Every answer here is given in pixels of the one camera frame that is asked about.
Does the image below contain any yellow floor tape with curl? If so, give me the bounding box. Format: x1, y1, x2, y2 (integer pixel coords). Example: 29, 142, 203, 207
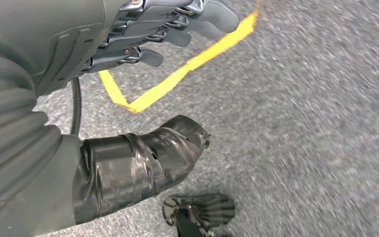
98, 0, 261, 114

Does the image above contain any black ribbed robot foot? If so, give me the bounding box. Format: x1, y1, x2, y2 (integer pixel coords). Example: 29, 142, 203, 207
161, 193, 236, 237

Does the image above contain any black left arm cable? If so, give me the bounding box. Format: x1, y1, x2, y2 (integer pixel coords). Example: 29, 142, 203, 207
70, 77, 83, 136

